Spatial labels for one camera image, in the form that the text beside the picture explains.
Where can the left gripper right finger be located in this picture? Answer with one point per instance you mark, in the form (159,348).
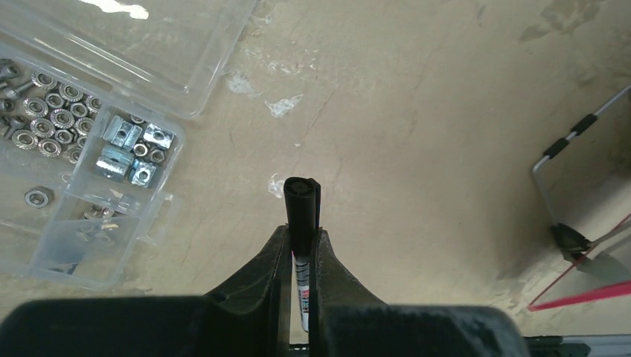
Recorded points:
(340,306)

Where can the black marker cap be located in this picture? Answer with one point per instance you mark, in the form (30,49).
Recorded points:
(302,199)

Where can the pink framed whiteboard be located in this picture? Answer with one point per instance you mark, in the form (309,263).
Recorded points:
(586,276)

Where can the clear plastic parts box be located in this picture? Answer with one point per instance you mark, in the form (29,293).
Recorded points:
(93,94)

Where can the grey wire board stand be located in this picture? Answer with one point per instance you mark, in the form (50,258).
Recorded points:
(584,178)

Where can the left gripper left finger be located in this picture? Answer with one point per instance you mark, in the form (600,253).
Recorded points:
(249,313)

